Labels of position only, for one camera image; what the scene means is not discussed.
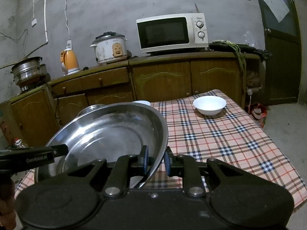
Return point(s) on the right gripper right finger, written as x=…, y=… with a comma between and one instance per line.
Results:
x=192, y=171

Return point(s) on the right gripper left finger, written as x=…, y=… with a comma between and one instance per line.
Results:
x=113, y=179

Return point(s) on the large steel plate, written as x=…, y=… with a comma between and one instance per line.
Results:
x=108, y=133

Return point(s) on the person's left hand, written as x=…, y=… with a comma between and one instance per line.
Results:
x=8, y=212

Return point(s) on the cooking oil bottle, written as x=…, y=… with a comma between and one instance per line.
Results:
x=19, y=144

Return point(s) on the brown wooden sideboard cabinet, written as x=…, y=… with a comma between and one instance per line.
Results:
x=37, y=115

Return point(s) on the shallow white bowl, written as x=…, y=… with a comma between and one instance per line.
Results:
x=209, y=105

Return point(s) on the steel mixing bowl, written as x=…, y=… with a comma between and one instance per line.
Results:
x=90, y=109

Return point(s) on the blue-white ceramic bowl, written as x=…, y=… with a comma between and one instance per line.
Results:
x=144, y=102

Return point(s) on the red item on floor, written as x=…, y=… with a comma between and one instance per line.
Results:
x=258, y=113

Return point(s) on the stacked steel steamer pot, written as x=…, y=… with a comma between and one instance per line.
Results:
x=29, y=73

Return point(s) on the orange electric kettle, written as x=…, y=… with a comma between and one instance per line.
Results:
x=69, y=61

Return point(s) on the white rice cooker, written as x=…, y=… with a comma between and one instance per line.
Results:
x=109, y=47

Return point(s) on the green cloth on cabinet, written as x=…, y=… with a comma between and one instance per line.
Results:
x=240, y=50

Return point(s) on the white microwave oven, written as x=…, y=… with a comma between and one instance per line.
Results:
x=172, y=32

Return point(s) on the dark door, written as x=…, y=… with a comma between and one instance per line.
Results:
x=283, y=41

